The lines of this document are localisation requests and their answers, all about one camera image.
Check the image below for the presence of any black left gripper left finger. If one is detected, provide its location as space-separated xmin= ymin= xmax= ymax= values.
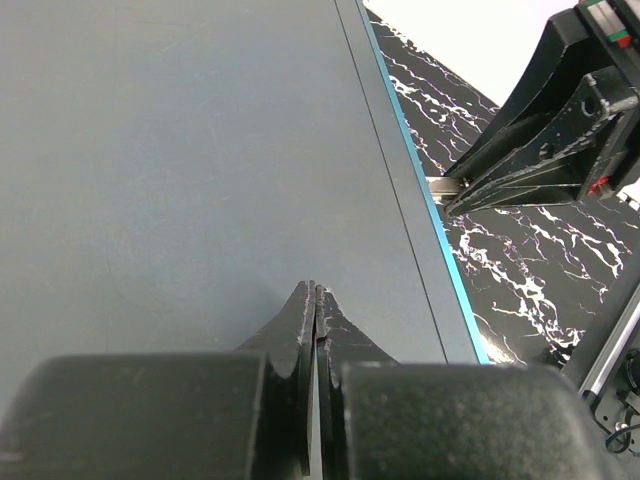
xmin=236 ymin=280 xmax=316 ymax=475

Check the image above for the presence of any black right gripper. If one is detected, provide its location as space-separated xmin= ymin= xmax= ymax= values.
xmin=445 ymin=1 xmax=639 ymax=216

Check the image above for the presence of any dark grey network switch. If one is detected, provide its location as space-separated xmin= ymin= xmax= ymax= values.
xmin=0 ymin=0 xmax=491 ymax=480

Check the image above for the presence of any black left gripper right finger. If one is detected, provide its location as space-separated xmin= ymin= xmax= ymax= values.
xmin=315 ymin=285 xmax=397 ymax=479

